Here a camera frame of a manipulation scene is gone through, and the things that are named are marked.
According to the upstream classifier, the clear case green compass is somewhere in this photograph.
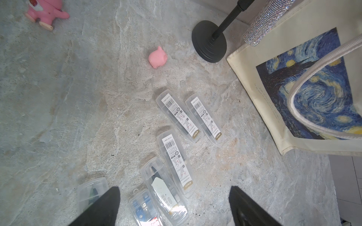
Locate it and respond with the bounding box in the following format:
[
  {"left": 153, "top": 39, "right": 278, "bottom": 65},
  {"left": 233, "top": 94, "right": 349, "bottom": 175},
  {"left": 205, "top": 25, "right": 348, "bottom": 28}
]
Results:
[{"left": 77, "top": 177, "right": 109, "bottom": 215}]

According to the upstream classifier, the black microphone stand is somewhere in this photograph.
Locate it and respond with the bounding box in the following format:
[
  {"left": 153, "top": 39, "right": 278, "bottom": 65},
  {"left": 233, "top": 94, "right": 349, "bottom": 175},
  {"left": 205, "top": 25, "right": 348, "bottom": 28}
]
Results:
[{"left": 191, "top": 0, "right": 254, "bottom": 63}]

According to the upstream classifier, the rhinestone microphone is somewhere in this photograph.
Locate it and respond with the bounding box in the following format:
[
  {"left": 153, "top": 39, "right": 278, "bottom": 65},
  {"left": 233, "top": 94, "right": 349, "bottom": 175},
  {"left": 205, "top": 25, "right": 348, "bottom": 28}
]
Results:
[{"left": 243, "top": 0, "right": 295, "bottom": 46}]

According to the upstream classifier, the clear case blue compass red label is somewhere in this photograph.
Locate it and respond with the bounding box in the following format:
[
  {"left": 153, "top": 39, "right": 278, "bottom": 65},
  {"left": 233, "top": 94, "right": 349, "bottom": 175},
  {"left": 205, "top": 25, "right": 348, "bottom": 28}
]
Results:
[{"left": 128, "top": 189, "right": 164, "bottom": 226}]

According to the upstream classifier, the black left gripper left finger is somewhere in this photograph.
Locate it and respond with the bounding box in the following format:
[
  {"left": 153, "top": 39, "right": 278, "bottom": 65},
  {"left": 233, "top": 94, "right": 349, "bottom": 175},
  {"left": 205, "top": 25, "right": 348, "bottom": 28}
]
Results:
[{"left": 69, "top": 186, "right": 121, "bottom": 226}]

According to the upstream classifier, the clear compass case small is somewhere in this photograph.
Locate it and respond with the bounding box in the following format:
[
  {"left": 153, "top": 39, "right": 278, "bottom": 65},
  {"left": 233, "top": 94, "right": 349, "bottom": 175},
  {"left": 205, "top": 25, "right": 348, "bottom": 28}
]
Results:
[{"left": 140, "top": 157, "right": 189, "bottom": 226}]

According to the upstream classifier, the clear compass case far right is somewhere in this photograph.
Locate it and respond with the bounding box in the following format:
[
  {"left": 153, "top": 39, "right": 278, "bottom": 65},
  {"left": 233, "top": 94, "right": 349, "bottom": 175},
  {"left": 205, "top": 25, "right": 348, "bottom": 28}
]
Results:
[{"left": 185, "top": 93, "right": 224, "bottom": 147}]

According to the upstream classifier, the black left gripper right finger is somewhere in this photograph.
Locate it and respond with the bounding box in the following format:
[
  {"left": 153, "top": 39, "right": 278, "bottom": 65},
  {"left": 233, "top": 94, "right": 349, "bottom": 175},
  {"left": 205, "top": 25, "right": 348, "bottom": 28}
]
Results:
[{"left": 229, "top": 186, "right": 281, "bottom": 226}]

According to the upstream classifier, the pink pig toy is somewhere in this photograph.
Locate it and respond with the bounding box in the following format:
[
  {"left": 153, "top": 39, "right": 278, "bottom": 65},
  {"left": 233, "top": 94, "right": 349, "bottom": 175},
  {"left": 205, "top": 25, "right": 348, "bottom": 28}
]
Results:
[{"left": 149, "top": 46, "right": 168, "bottom": 69}]

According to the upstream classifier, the clear compass case far left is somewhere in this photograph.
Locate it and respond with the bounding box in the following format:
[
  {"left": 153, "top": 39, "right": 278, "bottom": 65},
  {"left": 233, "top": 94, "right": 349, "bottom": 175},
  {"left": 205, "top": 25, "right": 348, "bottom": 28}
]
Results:
[{"left": 156, "top": 89, "right": 203, "bottom": 143}]

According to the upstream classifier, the pink figure toy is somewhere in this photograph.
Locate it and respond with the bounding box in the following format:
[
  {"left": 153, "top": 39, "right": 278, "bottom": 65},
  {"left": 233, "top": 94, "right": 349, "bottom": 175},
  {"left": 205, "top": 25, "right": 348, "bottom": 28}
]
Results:
[{"left": 25, "top": 0, "right": 70, "bottom": 31}]

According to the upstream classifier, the canvas bag starry night print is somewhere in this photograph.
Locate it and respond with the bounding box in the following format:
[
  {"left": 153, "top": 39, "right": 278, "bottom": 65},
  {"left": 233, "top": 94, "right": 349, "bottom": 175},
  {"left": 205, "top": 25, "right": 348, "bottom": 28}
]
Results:
[{"left": 227, "top": 1, "right": 362, "bottom": 156}]

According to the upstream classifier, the clear compass case middle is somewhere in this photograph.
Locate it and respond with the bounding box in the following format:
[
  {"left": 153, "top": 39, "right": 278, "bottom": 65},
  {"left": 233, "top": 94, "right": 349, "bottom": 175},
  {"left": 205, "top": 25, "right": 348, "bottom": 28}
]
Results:
[{"left": 157, "top": 129, "right": 197, "bottom": 199}]

